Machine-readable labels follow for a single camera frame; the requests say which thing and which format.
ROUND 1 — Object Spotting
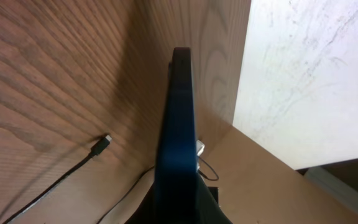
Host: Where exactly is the black USB charging cable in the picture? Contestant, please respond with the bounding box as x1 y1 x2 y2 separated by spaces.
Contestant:
1 133 113 224

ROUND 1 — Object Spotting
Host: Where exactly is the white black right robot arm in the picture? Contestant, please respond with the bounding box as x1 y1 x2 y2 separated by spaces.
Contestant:
125 177 232 224

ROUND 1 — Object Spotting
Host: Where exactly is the brown cardboard panel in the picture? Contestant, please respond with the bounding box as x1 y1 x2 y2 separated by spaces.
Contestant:
196 105 358 223

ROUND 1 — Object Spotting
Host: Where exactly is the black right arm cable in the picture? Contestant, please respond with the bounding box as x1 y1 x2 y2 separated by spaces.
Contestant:
96 155 220 224

